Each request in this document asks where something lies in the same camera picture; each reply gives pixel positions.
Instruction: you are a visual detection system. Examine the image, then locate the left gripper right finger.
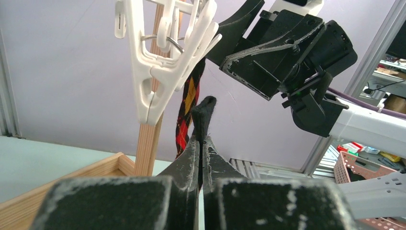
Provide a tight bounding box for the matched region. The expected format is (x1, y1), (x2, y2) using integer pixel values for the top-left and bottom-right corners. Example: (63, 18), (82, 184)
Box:
(202, 136), (247, 230)

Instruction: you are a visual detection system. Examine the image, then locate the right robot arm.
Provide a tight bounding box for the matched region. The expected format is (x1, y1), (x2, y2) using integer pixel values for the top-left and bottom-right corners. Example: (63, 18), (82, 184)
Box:
(207, 0), (406, 158)

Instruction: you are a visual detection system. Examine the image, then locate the white plastic clip hanger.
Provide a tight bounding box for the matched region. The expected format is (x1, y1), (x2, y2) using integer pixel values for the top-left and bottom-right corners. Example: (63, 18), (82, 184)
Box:
(114, 0), (222, 126)

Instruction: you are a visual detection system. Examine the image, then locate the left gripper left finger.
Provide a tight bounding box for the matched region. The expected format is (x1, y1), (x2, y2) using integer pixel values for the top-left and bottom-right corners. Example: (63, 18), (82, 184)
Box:
(157, 136), (200, 230)

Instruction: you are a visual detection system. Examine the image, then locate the red black argyle sock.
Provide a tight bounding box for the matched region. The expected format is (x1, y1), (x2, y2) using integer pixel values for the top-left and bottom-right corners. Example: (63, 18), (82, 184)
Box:
(175, 57), (206, 158)

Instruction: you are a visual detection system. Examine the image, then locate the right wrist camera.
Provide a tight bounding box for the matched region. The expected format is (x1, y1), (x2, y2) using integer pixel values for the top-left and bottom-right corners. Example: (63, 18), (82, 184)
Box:
(269, 0), (325, 16)

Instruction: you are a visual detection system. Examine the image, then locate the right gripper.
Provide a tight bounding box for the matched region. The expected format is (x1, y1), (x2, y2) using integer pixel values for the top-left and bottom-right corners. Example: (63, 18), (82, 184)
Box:
(205, 0), (358, 100)

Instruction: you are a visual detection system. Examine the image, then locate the pink perforated basket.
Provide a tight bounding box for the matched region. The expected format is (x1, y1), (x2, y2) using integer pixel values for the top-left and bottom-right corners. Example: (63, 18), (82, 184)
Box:
(333, 151), (406, 230)

